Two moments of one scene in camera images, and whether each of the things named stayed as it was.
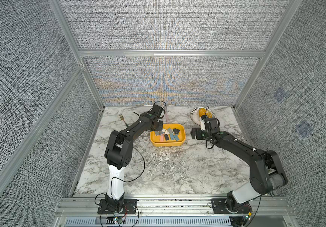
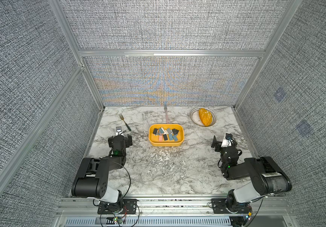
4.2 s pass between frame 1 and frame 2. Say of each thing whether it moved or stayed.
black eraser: stayed
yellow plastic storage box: stayed
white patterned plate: stayed
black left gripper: moved
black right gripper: moved
